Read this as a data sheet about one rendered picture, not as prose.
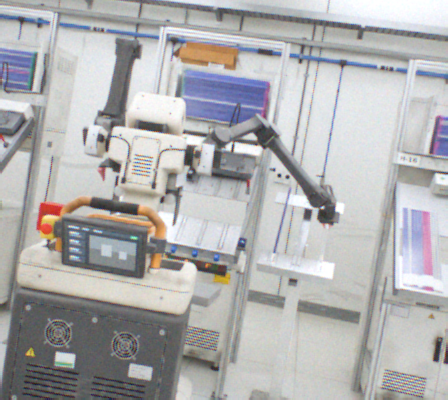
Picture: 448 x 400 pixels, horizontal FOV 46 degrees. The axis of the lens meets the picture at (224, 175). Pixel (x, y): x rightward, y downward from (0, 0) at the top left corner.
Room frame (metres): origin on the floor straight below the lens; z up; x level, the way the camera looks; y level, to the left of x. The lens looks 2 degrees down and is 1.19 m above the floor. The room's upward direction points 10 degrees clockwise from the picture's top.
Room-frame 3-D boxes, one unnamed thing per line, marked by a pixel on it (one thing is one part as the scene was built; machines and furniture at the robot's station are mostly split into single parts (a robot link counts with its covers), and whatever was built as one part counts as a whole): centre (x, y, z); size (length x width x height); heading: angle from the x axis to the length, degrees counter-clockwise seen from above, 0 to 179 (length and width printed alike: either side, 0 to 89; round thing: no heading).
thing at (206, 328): (3.23, 0.11, 0.31); 0.70 x 0.65 x 0.62; 81
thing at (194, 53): (3.41, 0.14, 1.82); 0.68 x 0.30 x 0.20; 81
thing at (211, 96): (3.10, 0.07, 1.52); 0.51 x 0.13 x 0.27; 81
